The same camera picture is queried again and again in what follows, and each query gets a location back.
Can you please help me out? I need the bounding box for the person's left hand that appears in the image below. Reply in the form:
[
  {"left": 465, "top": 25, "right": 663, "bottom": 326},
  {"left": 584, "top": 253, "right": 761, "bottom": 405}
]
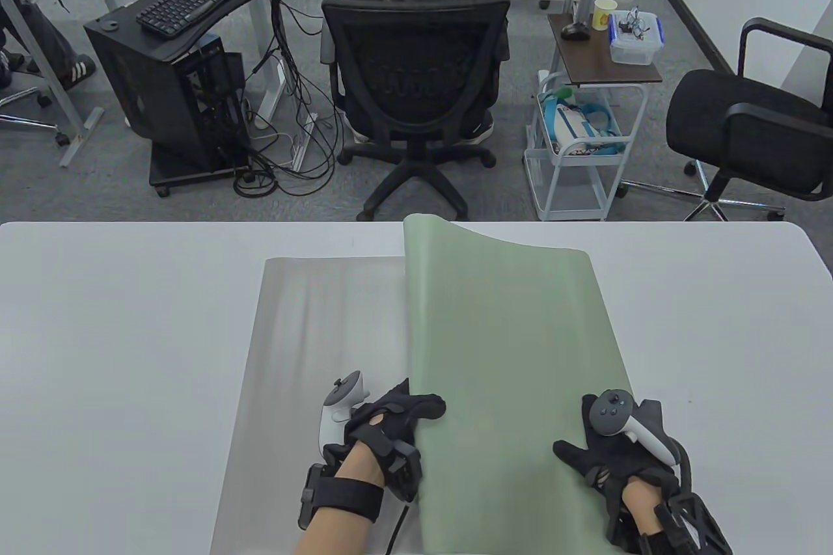
[{"left": 342, "top": 378, "right": 448, "bottom": 461}]

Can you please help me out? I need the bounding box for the person's right hand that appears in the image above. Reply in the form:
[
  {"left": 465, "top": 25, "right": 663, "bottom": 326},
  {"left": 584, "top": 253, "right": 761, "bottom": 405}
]
[{"left": 553, "top": 394, "right": 681, "bottom": 504}]

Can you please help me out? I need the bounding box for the grey white hand controller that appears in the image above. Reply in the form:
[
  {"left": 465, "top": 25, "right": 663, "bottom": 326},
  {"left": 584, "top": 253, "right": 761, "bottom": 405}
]
[
  {"left": 318, "top": 371, "right": 372, "bottom": 455},
  {"left": 589, "top": 389, "right": 694, "bottom": 491}
]

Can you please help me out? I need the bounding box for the grey desk mat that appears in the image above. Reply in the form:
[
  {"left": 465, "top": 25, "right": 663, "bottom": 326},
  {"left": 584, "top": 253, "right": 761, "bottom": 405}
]
[{"left": 210, "top": 256, "right": 427, "bottom": 555}]

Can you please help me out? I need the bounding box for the pale green desk mat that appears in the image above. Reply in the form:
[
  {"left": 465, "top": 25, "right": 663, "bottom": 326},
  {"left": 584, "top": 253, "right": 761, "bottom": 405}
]
[{"left": 402, "top": 214, "right": 635, "bottom": 555}]

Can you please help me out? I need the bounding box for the person's right forearm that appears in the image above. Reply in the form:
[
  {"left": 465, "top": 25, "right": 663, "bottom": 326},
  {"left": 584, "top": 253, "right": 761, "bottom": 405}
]
[{"left": 621, "top": 480, "right": 661, "bottom": 536}]

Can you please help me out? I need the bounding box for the person's left forearm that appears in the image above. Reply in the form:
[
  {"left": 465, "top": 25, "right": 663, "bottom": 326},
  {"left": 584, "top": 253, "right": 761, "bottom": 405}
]
[{"left": 293, "top": 441, "right": 385, "bottom": 555}]

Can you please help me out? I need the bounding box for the black left glove sensor box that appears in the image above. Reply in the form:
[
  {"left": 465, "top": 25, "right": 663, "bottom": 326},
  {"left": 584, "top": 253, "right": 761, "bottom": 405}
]
[{"left": 387, "top": 441, "right": 424, "bottom": 504}]

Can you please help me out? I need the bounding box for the white power strip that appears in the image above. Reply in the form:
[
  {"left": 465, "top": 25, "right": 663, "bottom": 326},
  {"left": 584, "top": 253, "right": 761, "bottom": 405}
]
[{"left": 293, "top": 114, "right": 318, "bottom": 170}]

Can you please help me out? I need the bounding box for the black rolling computer platform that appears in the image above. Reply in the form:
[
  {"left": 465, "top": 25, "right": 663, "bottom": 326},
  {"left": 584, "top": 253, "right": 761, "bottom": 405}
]
[{"left": 148, "top": 145, "right": 254, "bottom": 196}]

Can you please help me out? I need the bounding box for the blue and white bag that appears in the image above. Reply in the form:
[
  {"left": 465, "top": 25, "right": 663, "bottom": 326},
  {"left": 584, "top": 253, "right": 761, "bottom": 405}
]
[{"left": 540, "top": 90, "right": 622, "bottom": 157}]

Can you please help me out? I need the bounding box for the black mesh office chair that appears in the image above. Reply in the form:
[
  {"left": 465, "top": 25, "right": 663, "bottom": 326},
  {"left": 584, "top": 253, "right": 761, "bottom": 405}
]
[{"left": 321, "top": 0, "right": 512, "bottom": 222}]

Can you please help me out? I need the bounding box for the black armchair with chrome legs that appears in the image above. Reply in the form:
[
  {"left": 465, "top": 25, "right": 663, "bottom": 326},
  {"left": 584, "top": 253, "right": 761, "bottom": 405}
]
[{"left": 618, "top": 17, "right": 833, "bottom": 222}]

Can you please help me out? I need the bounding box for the brown side table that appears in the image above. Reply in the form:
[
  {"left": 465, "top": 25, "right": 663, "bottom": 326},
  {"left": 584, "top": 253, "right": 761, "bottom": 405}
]
[{"left": 547, "top": 12, "right": 663, "bottom": 87}]

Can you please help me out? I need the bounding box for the clear box with blue latches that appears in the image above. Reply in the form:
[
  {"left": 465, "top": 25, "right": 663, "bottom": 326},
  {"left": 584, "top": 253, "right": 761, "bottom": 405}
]
[{"left": 608, "top": 10, "right": 666, "bottom": 66}]

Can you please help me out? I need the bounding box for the black computer tower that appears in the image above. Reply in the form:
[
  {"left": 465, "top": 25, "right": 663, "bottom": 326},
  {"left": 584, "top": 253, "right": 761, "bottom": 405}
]
[{"left": 83, "top": 5, "right": 251, "bottom": 173}]

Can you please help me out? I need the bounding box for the chrome office chair base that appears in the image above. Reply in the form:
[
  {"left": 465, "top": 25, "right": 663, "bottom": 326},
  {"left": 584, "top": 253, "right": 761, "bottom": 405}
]
[{"left": 0, "top": 85, "right": 71, "bottom": 147}]

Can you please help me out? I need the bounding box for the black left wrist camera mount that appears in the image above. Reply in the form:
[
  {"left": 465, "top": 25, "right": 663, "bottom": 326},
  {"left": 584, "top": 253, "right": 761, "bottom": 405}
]
[{"left": 298, "top": 464, "right": 385, "bottom": 531}]

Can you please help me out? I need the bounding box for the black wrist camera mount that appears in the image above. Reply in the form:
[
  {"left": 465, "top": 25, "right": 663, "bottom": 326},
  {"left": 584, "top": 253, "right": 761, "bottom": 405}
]
[
  {"left": 605, "top": 493, "right": 733, "bottom": 555},
  {"left": 298, "top": 464, "right": 385, "bottom": 531}
]

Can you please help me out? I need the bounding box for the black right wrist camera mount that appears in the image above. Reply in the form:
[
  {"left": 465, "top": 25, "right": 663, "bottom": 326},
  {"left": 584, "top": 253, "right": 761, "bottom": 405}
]
[{"left": 605, "top": 493, "right": 733, "bottom": 555}]

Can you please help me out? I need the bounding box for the black glove sensor cable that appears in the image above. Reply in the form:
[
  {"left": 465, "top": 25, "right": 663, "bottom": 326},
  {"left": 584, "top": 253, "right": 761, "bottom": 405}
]
[{"left": 384, "top": 502, "right": 412, "bottom": 555}]

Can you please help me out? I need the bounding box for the white wire rolling cart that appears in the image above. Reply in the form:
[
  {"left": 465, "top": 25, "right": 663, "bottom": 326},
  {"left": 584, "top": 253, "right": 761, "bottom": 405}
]
[{"left": 524, "top": 70, "right": 648, "bottom": 222}]

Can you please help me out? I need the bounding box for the bundle of black cables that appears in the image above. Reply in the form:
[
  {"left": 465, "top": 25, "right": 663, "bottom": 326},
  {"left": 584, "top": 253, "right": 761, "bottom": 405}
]
[{"left": 233, "top": 0, "right": 346, "bottom": 198}]

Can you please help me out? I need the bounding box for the grey metal desk frame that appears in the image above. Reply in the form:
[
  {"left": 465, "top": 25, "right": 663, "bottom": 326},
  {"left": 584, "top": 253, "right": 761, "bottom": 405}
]
[{"left": 0, "top": 0, "right": 105, "bottom": 169}]

